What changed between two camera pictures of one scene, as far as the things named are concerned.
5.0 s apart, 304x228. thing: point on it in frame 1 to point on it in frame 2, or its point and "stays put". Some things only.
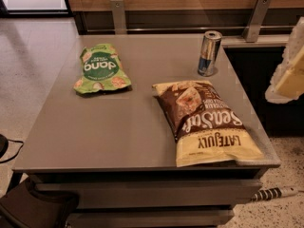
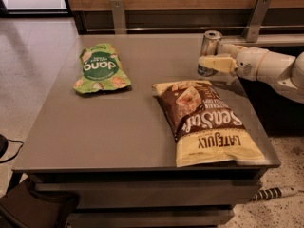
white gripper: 291,76 to 252,63
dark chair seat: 25,207 stays put
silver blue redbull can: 210,44 stays put
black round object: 4,143 stays put
